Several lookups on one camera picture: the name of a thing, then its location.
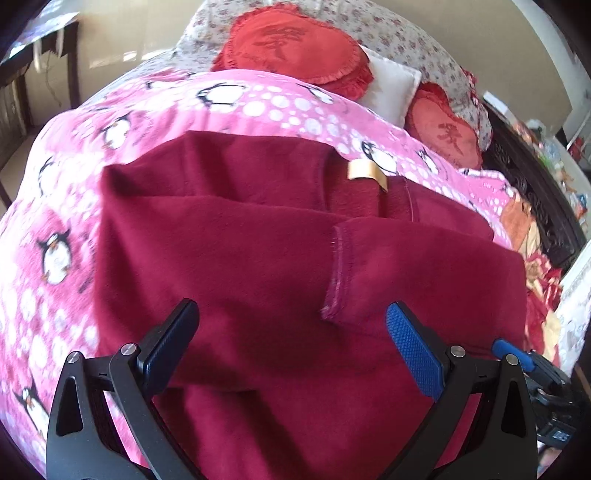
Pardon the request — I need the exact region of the small red heart cushion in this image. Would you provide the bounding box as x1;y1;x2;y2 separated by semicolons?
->
404;83;483;171

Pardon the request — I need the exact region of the pink penguin print blanket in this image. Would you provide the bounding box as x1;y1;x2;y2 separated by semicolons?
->
0;69;513;480

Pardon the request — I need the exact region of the white pillow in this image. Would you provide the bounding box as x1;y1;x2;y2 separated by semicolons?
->
358;45;423;127

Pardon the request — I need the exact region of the dark wooden table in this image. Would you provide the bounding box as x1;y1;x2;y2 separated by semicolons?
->
0;9;81;139

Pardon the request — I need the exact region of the pile of bottles and packets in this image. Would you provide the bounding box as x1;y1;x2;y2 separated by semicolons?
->
512;117;591;217

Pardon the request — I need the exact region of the white ornate chair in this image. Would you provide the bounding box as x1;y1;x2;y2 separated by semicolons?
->
554;249;591;370

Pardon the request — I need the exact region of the large red heart cushion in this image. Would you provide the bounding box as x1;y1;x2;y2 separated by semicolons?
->
211;2;375;100

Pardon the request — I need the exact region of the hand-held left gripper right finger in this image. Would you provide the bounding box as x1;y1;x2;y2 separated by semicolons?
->
379;301;539;480

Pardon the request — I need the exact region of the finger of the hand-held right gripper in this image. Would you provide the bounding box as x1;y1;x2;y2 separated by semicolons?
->
491;339;539;372

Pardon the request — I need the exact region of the floral pillow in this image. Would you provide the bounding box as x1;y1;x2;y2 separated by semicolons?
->
175;0;495;153

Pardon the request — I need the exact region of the maroon fleece garment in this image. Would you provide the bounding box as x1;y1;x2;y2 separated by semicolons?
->
92;130;529;480

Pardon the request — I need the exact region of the dark wooden headboard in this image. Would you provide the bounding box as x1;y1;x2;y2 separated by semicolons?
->
480;99;587;271

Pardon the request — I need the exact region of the small white box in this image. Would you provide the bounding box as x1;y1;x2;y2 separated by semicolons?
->
482;91;513;116

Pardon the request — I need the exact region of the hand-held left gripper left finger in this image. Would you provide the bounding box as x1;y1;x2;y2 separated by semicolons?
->
46;298;204;480

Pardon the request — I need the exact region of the red orange floral blanket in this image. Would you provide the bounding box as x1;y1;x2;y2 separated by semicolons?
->
501;185;564;370

